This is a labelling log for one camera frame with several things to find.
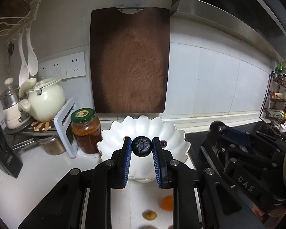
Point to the person right hand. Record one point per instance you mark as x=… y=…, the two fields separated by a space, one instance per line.
x=281 y=211

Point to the white scalloped fruit bowl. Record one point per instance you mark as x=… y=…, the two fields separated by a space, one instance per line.
x=141 y=131

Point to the gas stove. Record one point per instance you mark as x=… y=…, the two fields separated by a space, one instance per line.
x=263 y=131

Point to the small glass jar brown contents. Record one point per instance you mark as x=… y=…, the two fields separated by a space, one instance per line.
x=51 y=144

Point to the white wall shelf rack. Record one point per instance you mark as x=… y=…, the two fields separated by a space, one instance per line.
x=16 y=14

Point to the small white steamer pot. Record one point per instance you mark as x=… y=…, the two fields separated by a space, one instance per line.
x=13 y=117

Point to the metal corner shelf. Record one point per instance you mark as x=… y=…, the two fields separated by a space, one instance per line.
x=26 y=131

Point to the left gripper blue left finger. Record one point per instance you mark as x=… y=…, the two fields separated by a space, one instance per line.
x=126 y=157

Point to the white hanging spoon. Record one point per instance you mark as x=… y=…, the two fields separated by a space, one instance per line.
x=24 y=71

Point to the glass jar green lid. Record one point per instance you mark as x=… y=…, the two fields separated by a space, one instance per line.
x=86 y=128

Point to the cream ceramic pot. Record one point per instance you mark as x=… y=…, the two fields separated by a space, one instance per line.
x=43 y=99

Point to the blue finger of the right gripper seen externally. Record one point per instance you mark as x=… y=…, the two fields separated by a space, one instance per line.
x=238 y=137

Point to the white wall socket panel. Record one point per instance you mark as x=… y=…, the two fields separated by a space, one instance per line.
x=65 y=67

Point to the white hanging rice paddle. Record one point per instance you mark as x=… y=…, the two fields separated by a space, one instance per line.
x=32 y=58

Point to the dark grape in bowl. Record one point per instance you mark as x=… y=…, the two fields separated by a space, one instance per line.
x=163 y=143

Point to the steel range hood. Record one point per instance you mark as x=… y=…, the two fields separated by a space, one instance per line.
x=260 y=23

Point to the black wire spice rack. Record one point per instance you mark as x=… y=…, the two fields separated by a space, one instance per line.
x=273 y=109

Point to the dark wooden cutting board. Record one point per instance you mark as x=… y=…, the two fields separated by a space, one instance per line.
x=129 y=60

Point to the black knife block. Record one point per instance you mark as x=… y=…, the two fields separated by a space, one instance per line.
x=9 y=161

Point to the white slotted rack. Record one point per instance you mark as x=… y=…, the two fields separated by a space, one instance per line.
x=62 y=123

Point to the wooden trivet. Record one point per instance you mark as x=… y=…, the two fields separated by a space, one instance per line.
x=42 y=126

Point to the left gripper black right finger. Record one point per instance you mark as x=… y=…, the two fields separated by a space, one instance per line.
x=160 y=164

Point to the dark grape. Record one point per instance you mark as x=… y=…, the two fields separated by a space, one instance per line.
x=141 y=146
x=163 y=143

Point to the small orange tangerine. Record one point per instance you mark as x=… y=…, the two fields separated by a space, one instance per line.
x=167 y=203

